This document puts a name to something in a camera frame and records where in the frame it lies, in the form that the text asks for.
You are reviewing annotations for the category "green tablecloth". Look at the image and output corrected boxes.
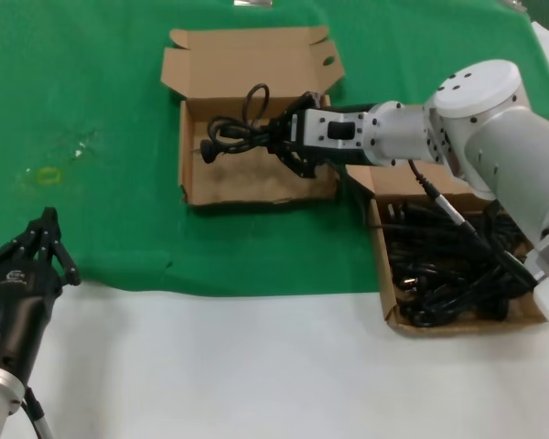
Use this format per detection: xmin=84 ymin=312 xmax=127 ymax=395
xmin=0 ymin=0 xmax=549 ymax=302

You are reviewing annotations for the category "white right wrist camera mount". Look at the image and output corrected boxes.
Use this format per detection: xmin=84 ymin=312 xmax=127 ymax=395
xmin=290 ymin=108 xmax=371 ymax=161

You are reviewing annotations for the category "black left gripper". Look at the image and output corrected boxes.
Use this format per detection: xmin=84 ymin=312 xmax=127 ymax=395
xmin=0 ymin=206 xmax=82 ymax=384

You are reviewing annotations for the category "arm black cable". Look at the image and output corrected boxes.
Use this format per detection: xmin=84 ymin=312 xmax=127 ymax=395
xmin=406 ymin=158 xmax=539 ymax=289
xmin=20 ymin=386 xmax=54 ymax=439

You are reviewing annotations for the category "open cardboard box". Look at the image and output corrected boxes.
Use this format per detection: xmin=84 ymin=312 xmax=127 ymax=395
xmin=345 ymin=162 xmax=549 ymax=340

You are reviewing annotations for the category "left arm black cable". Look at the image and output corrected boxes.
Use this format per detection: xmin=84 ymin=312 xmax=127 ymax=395
xmin=20 ymin=386 xmax=54 ymax=439

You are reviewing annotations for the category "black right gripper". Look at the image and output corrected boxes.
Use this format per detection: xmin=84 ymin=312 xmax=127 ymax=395
xmin=267 ymin=91 xmax=371 ymax=180

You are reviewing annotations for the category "cardboard box with torn rim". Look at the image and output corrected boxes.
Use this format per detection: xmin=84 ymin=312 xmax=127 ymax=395
xmin=159 ymin=26 xmax=347 ymax=210

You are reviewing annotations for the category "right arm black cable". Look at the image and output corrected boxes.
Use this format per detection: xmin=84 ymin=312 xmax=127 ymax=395
xmin=406 ymin=158 xmax=539 ymax=289

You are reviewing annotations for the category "black power cable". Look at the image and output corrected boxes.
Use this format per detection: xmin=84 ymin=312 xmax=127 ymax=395
xmin=394 ymin=272 xmax=425 ymax=299
xmin=383 ymin=203 xmax=422 ymax=239
xmin=383 ymin=244 xmax=413 ymax=267
xmin=398 ymin=292 xmax=509 ymax=329
xmin=388 ymin=205 xmax=539 ymax=316
xmin=195 ymin=83 xmax=275 ymax=166

